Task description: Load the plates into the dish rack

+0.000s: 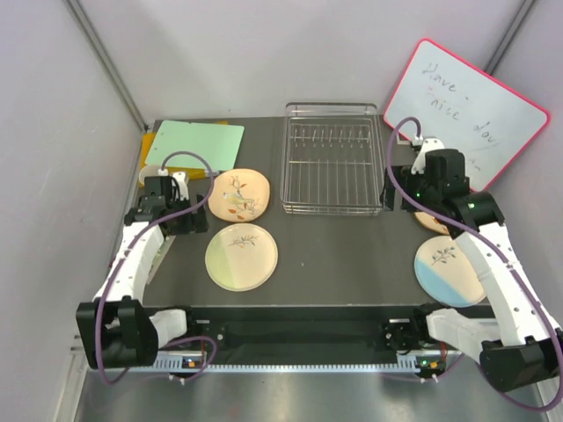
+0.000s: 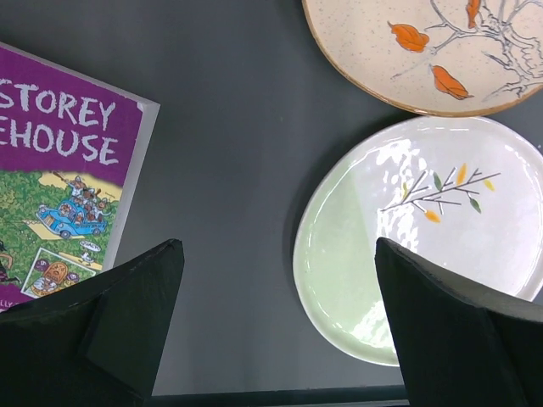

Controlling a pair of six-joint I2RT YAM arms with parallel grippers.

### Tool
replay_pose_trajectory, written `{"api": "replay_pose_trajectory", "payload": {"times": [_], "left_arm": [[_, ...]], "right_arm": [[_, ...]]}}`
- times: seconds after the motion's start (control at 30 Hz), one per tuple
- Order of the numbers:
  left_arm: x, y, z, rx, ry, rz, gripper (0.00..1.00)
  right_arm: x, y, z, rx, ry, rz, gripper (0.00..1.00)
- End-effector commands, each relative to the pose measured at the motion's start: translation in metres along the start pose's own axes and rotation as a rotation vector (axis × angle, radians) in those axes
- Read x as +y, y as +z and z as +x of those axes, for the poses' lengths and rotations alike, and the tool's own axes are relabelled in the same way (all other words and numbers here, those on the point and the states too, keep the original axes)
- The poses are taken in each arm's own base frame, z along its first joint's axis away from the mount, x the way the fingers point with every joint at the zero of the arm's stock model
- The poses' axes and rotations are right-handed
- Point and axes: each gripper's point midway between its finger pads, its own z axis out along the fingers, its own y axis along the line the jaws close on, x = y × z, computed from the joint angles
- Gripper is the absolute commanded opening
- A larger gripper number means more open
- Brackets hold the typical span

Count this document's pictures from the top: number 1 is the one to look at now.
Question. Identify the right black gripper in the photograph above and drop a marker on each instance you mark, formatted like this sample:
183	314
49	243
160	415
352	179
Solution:
405	178

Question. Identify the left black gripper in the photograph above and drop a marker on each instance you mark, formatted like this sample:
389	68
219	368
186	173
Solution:
199	220

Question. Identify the bird plate with orange leaves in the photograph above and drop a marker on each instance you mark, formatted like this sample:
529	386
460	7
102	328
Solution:
239	195

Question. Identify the green tinted branch plate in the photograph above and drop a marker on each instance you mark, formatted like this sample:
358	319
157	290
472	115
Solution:
241	257

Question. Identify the blue and cream plate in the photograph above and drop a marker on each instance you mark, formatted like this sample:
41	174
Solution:
446	274

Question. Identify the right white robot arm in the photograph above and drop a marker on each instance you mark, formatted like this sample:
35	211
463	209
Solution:
526	346

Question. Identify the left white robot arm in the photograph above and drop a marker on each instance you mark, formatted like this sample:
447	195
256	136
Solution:
116	330

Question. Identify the purple treehouse book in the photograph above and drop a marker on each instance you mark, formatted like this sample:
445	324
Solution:
160	259

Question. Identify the orange mug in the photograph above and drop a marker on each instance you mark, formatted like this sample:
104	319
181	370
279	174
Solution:
151	170

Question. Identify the green paper divider sheet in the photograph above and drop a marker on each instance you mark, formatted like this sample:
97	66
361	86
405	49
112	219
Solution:
195	145

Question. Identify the pink framed whiteboard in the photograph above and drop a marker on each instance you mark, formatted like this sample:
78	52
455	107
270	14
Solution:
468	110

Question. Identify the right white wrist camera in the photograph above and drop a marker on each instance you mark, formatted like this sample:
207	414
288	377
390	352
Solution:
424	146

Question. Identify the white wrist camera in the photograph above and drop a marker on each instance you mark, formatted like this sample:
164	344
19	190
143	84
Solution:
424	146
181	180

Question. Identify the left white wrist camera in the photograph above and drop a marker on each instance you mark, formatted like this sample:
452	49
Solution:
181	180

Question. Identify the metal wire dish rack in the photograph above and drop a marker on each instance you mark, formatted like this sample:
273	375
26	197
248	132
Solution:
332	159

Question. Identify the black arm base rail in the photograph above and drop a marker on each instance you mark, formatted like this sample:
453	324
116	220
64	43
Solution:
396	328

